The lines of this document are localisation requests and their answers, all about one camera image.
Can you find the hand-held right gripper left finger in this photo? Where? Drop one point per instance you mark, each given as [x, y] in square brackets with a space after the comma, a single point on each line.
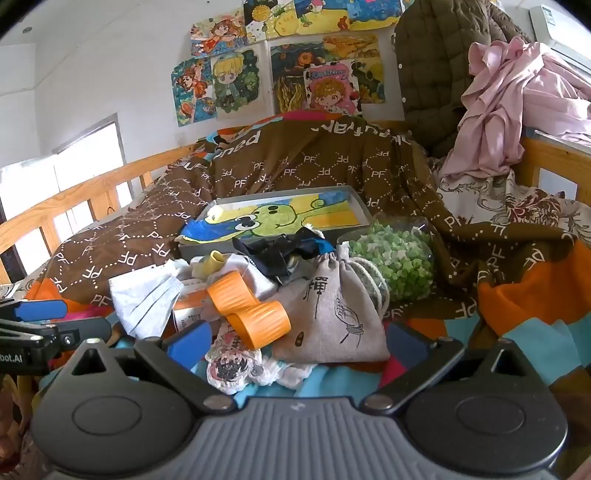
[189, 344]

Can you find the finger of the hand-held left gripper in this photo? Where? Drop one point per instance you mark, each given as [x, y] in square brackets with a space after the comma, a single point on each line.
[39, 310]
[83, 330]

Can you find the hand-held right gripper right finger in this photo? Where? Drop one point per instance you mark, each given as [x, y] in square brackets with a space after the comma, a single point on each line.
[406, 346]

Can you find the white face mask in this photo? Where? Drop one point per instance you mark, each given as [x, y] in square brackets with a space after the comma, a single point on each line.
[143, 300]

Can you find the grey shallow box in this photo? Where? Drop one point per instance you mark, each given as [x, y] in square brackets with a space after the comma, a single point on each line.
[198, 252]

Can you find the dark navy sock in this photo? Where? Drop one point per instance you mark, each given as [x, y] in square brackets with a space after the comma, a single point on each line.
[277, 256]

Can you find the orange white paper box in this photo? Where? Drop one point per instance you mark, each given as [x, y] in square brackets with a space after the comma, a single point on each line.
[189, 314]

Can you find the cartoon print cloth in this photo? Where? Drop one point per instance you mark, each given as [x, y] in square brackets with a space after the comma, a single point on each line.
[228, 362]

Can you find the bag of green paper stars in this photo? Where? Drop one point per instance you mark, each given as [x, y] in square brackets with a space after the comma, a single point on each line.
[392, 258]

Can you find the white crumpled cloth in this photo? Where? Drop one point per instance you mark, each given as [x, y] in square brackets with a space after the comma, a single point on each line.
[286, 371]

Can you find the bright window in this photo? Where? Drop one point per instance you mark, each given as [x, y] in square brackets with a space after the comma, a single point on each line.
[92, 143]

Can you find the brown patterned blanket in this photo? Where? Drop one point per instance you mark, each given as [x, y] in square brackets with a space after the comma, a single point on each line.
[300, 161]

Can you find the swimming girl poster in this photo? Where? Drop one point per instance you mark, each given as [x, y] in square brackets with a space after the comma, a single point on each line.
[191, 92]

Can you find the blond boy poster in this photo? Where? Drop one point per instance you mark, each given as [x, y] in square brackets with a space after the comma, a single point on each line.
[235, 83]

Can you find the pink shirt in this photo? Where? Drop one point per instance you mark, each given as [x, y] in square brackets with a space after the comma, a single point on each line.
[508, 101]

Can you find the pink bordered cartoon poster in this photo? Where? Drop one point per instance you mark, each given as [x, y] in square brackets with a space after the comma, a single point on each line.
[330, 90]

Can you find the olive quilted jacket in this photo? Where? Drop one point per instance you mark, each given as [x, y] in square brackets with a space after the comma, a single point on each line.
[429, 69]

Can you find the dark blue seaweed painting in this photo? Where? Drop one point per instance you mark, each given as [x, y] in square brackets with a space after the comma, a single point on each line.
[288, 78]

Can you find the orange landscape painting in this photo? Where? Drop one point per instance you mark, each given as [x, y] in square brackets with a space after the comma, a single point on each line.
[355, 48]

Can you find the orange-haired girl poster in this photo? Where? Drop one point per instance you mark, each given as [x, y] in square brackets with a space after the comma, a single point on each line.
[219, 37]

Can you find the yellow planet painting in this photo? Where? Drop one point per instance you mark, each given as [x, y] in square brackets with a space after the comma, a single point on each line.
[268, 21]

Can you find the blue sea creature painting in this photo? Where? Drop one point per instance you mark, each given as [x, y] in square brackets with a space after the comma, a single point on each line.
[374, 11]

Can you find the beach and sea painting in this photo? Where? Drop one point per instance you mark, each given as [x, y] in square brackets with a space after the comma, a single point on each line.
[321, 16]

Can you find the white air conditioner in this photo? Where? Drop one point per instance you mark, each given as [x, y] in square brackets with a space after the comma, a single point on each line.
[554, 27]

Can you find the wooden bed rail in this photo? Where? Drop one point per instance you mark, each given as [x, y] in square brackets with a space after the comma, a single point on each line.
[69, 189]

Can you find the wooden bed frame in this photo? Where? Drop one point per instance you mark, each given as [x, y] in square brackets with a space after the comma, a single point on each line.
[540, 157]

